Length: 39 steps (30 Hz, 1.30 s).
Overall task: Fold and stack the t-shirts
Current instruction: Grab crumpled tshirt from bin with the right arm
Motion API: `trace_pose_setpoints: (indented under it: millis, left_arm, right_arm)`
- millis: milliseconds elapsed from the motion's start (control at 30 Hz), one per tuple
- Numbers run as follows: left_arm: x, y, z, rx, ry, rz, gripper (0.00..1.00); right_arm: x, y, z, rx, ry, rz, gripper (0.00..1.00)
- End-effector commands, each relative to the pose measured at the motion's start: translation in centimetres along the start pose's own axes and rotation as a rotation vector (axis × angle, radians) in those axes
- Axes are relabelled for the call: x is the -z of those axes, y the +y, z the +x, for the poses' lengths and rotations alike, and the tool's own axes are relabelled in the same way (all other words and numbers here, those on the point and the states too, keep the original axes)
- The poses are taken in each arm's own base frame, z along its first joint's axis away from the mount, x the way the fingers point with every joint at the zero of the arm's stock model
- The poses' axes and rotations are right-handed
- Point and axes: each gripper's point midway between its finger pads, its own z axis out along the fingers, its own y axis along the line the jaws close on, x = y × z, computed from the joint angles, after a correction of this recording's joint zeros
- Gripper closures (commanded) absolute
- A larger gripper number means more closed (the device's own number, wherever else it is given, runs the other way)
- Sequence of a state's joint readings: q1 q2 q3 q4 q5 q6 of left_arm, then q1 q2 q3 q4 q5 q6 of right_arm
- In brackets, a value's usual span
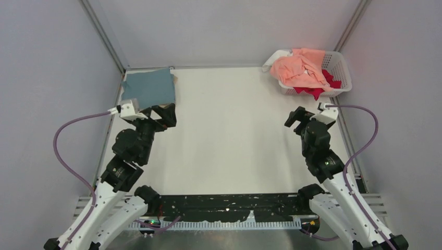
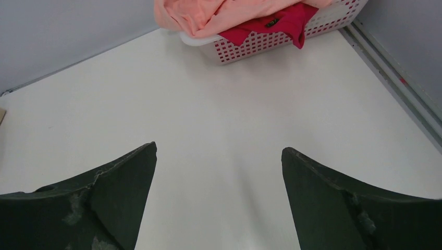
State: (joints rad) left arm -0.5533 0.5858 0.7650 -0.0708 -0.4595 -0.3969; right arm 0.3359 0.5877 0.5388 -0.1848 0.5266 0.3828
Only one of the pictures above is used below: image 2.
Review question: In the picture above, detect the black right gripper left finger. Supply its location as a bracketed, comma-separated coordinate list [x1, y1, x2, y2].
[1, 142, 157, 249]

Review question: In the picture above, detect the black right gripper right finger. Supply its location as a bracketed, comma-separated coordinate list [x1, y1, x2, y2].
[281, 147, 441, 249]

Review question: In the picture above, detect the peach pink t-shirt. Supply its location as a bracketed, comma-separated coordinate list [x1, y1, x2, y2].
[154, 1, 332, 39]

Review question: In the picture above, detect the red t-shirt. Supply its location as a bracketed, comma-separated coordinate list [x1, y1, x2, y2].
[219, 3, 318, 49]

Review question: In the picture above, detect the white plastic laundry basket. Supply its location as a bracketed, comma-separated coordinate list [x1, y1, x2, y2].
[179, 1, 367, 65]

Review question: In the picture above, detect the aluminium frame rail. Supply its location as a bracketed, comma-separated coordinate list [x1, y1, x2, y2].
[340, 24, 441, 152]

